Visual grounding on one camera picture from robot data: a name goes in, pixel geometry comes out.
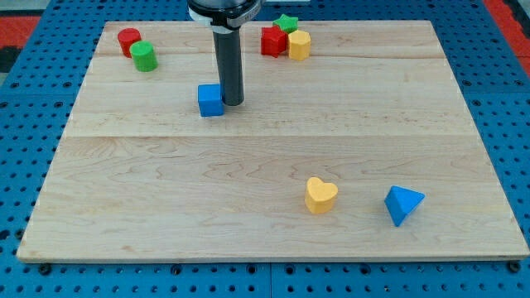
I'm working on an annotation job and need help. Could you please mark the blue cube block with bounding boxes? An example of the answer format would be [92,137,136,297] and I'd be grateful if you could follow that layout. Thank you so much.
[197,84,224,118]

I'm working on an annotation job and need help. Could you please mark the green star block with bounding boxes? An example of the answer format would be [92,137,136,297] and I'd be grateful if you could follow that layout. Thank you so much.
[272,14,298,33]

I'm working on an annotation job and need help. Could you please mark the red cylinder block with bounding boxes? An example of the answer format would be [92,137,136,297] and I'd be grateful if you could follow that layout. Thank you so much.
[117,27,142,58]

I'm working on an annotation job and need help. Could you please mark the blue triangle block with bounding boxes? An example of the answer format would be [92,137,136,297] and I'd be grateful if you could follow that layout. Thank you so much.
[384,185,426,227]

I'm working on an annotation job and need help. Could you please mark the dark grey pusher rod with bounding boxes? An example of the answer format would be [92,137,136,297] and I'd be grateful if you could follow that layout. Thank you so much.
[213,30,244,106]

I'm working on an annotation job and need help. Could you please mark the red star block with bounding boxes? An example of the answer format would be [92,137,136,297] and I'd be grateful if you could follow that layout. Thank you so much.
[260,25,287,58]

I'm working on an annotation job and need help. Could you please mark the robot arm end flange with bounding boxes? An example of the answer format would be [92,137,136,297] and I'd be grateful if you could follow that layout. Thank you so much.
[187,0,265,34]

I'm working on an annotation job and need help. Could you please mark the yellow heart block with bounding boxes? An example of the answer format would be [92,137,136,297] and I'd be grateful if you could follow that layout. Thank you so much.
[305,177,339,214]

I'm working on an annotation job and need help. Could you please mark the yellow hexagon block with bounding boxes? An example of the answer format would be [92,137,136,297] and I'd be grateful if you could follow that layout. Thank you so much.
[287,30,311,61]

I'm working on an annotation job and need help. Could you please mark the green cylinder block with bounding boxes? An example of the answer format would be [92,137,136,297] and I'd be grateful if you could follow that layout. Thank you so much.
[129,41,158,72]

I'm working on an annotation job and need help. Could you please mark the light wooden board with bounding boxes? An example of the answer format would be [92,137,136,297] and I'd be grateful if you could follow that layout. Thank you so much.
[17,21,529,263]

